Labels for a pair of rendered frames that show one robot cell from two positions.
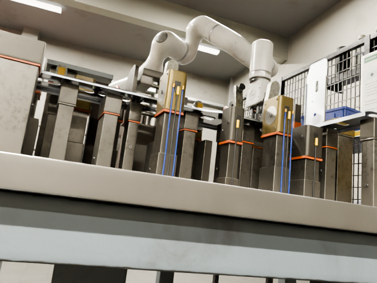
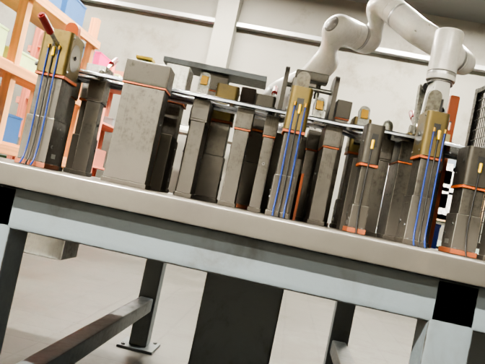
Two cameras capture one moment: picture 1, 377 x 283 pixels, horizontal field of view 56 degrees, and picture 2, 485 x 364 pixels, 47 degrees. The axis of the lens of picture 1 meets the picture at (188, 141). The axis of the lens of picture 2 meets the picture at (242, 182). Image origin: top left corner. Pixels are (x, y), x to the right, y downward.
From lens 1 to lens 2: 62 cm
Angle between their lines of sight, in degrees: 25
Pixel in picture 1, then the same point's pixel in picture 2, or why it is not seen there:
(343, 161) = not seen: outside the picture
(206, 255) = (233, 264)
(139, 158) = not seen: hidden behind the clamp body
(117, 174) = (164, 199)
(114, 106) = (245, 121)
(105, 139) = (234, 156)
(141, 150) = not seen: hidden behind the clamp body
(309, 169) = (468, 201)
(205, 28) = (383, 11)
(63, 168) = (130, 194)
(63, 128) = (193, 144)
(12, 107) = (142, 129)
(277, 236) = (296, 258)
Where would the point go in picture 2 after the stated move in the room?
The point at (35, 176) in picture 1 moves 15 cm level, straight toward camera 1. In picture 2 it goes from (114, 198) to (91, 196)
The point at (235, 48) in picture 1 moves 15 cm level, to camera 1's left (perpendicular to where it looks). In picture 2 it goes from (416, 37) to (369, 34)
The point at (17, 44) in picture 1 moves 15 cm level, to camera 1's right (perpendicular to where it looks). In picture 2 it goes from (146, 71) to (196, 76)
